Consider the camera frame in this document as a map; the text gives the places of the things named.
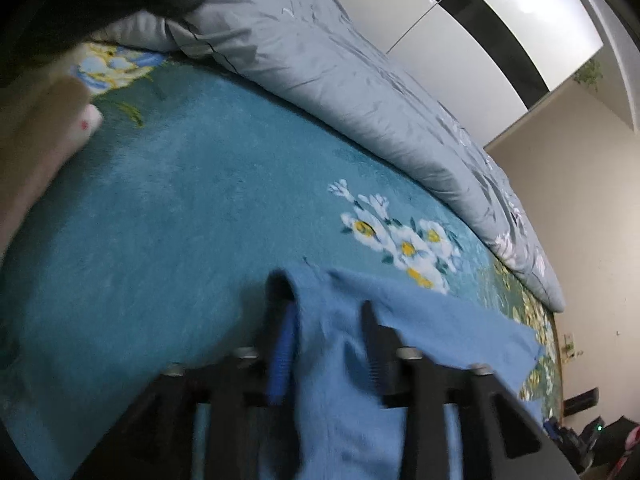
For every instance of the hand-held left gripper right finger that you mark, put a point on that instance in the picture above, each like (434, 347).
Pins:
(376, 360)

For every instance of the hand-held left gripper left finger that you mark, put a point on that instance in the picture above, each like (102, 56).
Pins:
(281, 355)

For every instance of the blue pants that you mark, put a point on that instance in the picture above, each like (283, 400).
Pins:
(340, 420)

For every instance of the teal floral blanket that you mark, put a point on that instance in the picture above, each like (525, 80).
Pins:
(175, 210)

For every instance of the black device with green light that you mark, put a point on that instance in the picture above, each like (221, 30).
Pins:
(592, 437)

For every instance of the pink item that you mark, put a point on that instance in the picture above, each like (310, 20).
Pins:
(631, 442)

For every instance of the grey-blue floral quilt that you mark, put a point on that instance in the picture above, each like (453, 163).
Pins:
(325, 60)

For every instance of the white wardrobe with black stripe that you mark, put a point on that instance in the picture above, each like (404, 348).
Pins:
(450, 50)

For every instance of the beige cloth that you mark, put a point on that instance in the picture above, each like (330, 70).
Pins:
(35, 150)

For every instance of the green plant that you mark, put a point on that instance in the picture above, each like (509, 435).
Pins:
(589, 74)

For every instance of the wall socket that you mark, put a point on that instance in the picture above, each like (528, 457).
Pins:
(571, 347)

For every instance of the black bar by wall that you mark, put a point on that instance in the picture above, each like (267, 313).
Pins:
(582, 401)

